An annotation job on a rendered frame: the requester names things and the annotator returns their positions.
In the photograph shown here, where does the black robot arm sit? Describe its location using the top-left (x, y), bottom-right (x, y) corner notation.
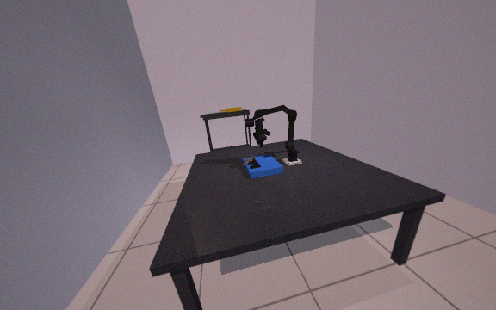
top-left (245, 105), bottom-right (298, 162)

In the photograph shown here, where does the blue flat deck plate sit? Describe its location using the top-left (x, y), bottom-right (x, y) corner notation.
top-left (243, 154), bottom-right (283, 179)

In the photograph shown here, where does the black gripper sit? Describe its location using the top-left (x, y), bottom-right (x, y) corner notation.
top-left (253, 127), bottom-right (267, 147)

